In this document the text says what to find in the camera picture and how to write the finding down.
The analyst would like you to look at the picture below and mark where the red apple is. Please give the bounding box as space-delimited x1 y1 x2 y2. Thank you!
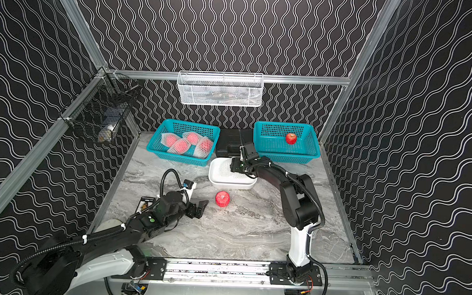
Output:
285 133 298 145
215 191 230 208

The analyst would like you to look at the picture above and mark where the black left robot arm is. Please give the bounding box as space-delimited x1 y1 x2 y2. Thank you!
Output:
9 190 208 295

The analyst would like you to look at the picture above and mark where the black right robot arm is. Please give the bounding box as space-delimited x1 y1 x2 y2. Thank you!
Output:
230 157 325 283

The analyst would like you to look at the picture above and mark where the white plastic tub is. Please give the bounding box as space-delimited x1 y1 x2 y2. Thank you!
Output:
208 157 258 189

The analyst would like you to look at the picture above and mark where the black plastic tool case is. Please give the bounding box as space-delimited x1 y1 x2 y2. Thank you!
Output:
215 128 254 158

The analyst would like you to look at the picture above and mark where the teal basket right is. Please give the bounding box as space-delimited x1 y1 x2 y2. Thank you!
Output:
253 121 320 164

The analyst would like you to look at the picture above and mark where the teal basket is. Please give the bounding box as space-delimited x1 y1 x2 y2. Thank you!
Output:
253 121 320 164
146 119 221 167

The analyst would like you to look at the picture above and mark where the teal basket left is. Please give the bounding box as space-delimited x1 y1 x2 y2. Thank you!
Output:
146 119 221 167

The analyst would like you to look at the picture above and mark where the white tape roll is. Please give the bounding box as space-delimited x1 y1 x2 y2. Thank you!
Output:
94 219 123 233

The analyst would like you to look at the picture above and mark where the netted apple far left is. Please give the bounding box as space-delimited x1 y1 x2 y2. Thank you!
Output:
160 132 180 148

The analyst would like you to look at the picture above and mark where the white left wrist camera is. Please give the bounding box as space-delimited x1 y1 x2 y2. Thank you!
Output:
181 180 196 203

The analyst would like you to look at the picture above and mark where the clear wall basket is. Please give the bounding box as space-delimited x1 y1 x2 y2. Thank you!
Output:
177 71 264 107

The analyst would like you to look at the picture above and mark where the metal base rail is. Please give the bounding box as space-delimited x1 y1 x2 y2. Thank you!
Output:
109 254 385 295

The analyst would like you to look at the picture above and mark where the black wire wall basket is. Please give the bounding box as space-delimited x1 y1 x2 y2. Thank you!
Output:
62 69 141 144

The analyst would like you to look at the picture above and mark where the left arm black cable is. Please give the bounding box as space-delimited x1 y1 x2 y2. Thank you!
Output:
8 162 191 295

